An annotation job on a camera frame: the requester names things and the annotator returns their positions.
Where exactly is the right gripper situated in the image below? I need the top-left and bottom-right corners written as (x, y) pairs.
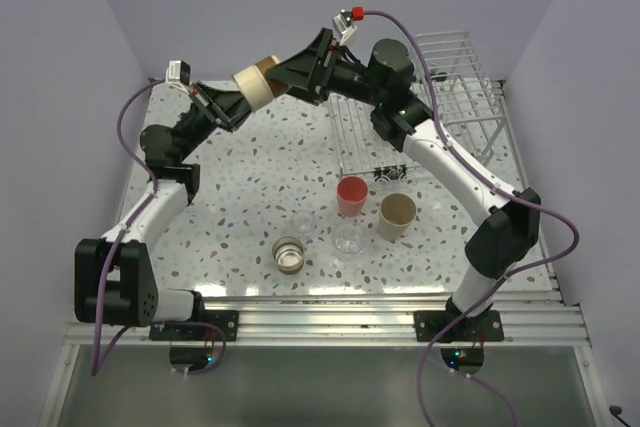
top-left (265, 28), bottom-right (385, 108)

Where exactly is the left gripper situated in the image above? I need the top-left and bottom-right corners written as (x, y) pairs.
top-left (174, 81), bottom-right (264, 164)

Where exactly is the steel cork cup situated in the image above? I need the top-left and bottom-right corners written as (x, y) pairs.
top-left (232, 55), bottom-right (290, 112)
top-left (272, 236), bottom-right (304, 275)

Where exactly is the pink plastic cup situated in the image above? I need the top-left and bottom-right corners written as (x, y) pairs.
top-left (336, 176), bottom-right (369, 217)

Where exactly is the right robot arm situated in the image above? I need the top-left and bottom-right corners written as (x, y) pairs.
top-left (266, 28), bottom-right (541, 340)

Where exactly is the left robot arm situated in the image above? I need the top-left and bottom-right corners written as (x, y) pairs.
top-left (74, 82), bottom-right (252, 340)

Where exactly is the small clear glass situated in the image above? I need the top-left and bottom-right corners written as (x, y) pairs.
top-left (289, 210), bottom-right (317, 244)

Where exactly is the beige plastic cup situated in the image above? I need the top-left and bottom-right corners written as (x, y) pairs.
top-left (377, 193), bottom-right (417, 242)

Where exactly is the large clear glass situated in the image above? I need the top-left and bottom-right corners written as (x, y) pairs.
top-left (331, 222), bottom-right (367, 267)

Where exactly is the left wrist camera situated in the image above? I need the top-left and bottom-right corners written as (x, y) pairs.
top-left (165, 60), bottom-right (191, 94)

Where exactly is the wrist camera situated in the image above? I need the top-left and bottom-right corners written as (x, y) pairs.
top-left (165, 60), bottom-right (191, 94)
top-left (332, 6), bottom-right (365, 46)

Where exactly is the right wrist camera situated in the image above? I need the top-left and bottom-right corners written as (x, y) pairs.
top-left (332, 6), bottom-right (365, 46)

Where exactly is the white wire dish rack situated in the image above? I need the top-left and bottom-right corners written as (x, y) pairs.
top-left (328, 31), bottom-right (509, 184)

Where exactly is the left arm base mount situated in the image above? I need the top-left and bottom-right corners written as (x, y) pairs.
top-left (149, 310), bottom-right (239, 377)

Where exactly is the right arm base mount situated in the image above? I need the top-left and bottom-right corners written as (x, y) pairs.
top-left (413, 310), bottom-right (506, 374)

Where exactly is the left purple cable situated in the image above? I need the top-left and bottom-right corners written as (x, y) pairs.
top-left (89, 77), bottom-right (174, 378)

